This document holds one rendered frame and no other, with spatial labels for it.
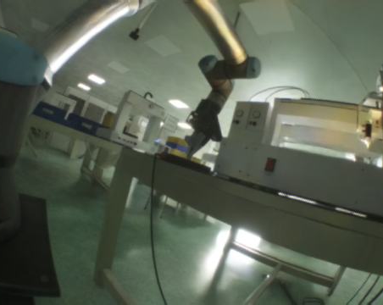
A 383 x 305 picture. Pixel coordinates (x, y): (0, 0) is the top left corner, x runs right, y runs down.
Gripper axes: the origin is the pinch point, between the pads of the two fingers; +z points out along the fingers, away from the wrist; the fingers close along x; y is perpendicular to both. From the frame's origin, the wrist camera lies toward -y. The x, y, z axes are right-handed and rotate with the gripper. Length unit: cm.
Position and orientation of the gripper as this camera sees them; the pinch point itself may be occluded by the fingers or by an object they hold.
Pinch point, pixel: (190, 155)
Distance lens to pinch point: 64.0
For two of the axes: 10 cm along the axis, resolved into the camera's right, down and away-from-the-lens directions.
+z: -4.7, 8.5, -2.5
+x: 6.6, 1.4, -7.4
